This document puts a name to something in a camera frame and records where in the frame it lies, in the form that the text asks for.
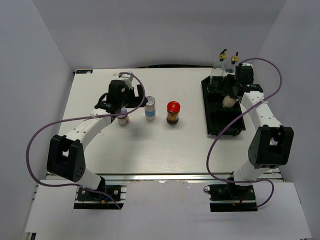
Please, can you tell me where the small jar white lid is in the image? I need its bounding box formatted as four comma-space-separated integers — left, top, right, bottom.
117, 107, 130, 126

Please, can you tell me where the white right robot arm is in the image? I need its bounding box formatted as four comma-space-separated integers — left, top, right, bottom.
225, 64, 294, 200

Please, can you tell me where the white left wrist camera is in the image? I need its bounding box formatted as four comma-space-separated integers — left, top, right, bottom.
118, 73, 133, 90

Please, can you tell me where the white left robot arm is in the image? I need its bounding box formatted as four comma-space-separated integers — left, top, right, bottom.
46, 74, 147, 200

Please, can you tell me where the dark liquid glass cruet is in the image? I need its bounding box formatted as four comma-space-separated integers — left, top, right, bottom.
208, 48, 227, 91

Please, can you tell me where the blue logo sticker left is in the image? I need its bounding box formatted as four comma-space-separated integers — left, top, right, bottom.
75, 69, 93, 74

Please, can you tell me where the red lid sauce jar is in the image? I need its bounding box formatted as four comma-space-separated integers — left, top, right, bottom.
166, 101, 181, 125

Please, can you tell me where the clear liquid glass cruet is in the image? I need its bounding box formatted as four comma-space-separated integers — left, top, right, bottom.
224, 52, 239, 75

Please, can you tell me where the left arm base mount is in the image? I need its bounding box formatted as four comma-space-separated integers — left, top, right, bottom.
73, 184, 127, 210

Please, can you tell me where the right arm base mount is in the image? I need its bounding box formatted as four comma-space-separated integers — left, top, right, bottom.
203, 183, 258, 213

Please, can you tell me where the silver lid white shaker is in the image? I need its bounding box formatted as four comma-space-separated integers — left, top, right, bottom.
222, 95, 238, 108

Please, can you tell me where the black condiment organizer tray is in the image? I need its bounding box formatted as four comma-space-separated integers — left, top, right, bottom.
201, 74, 242, 136

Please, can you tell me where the blue label shaker bottle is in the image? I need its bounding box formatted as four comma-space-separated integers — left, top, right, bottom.
144, 96, 156, 121

